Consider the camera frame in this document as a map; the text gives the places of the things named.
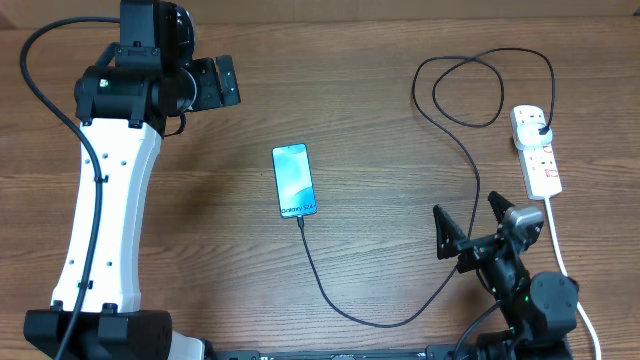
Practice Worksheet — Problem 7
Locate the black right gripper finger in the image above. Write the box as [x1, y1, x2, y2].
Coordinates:
[488, 191, 514, 224]
[433, 205, 468, 260]

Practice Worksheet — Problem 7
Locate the blue Galaxy smartphone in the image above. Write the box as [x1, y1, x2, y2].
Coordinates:
[272, 143, 317, 218]

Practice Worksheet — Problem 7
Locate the black USB charger cable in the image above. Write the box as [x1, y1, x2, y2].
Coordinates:
[295, 47, 557, 330]

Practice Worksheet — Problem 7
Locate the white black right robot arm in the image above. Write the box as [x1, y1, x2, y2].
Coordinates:
[425, 191, 579, 360]

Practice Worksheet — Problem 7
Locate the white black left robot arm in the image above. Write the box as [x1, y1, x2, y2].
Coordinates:
[23, 1, 240, 359]

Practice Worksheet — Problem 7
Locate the white charger plug adapter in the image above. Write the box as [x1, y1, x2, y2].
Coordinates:
[513, 123, 553, 151]

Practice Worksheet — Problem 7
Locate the white power strip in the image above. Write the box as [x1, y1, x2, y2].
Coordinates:
[510, 105, 562, 200]

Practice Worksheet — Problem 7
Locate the white power strip cord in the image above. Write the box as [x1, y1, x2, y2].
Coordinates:
[543, 196, 603, 360]

